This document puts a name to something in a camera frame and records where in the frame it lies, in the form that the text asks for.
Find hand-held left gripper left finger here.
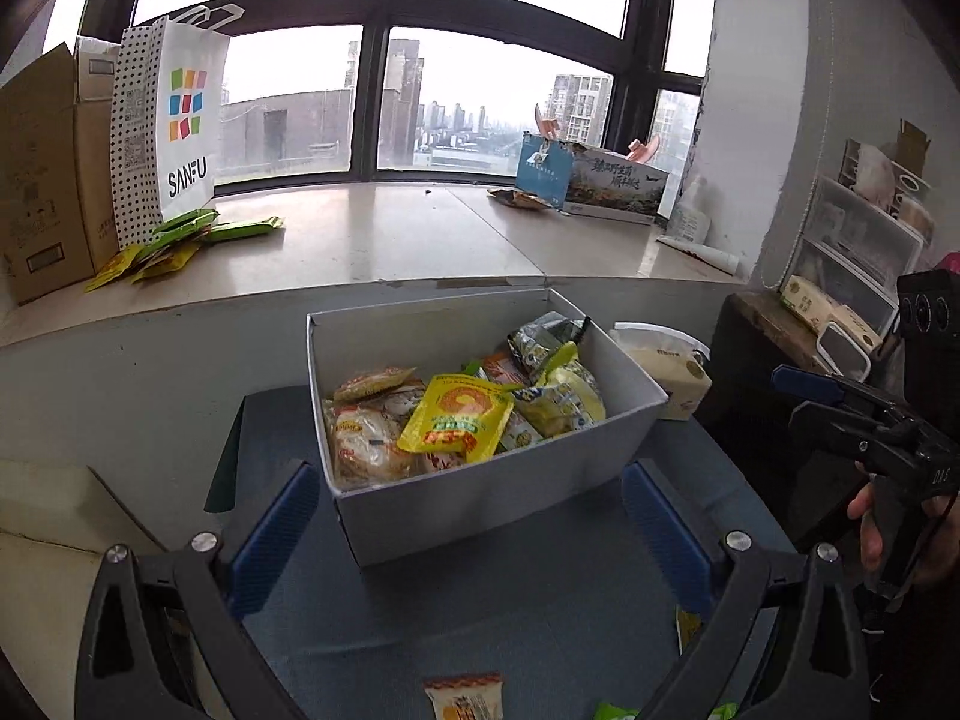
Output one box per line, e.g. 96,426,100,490
73,460,322,720

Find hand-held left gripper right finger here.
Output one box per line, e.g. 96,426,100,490
622,460,871,720

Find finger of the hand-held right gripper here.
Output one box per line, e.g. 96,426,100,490
787,399,897,470
771,365,914,436

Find orange label snack packet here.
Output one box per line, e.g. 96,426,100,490
328,401,421,486

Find yellow-green snack bag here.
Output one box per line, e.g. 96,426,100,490
514,360,607,440

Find clear bread snack packet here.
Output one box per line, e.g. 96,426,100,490
332,366,419,401

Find wide green snack packet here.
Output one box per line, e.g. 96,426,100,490
592,700,740,720

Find white cardboard box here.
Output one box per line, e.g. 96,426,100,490
306,286,670,567

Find yellow snack packet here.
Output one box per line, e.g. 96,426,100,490
397,375,515,462

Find dark grey snack packet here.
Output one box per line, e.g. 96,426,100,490
506,313,593,376

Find orange red snack packet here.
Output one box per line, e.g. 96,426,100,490
480,352,527,389

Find person's right hand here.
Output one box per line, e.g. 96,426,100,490
847,476,960,590

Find white rounded device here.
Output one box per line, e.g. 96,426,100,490
814,321,875,383

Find dark cabinet with wooden top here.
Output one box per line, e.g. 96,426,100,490
709,291,826,466

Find beige tissue pack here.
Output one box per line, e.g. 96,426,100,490
780,275,882,338

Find yellow tissue pack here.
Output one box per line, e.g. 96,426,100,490
611,321,712,421

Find clear plastic drawer unit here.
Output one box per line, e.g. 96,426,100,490
793,176,925,331

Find white tube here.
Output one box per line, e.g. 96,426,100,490
656,234,740,276

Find white plastic bottle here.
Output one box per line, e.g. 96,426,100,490
667,172,713,245

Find white pink patterned box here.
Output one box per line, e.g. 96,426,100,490
840,139,935,233

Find small open cardboard box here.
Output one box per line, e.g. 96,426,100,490
896,120,931,173

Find small orange white snack packet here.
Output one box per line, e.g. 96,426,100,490
424,673,503,720

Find printed landscape carton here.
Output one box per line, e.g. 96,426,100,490
515,131,670,226

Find pile of green yellow packets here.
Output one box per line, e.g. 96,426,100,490
84,208,286,292

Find brown wrappers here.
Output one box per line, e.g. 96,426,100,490
487,187,560,215

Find white dotted shopping bag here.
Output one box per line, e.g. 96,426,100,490
110,4,247,248

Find brown cardboard box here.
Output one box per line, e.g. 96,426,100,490
0,37,125,306

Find black framed window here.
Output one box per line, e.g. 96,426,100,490
82,0,713,188

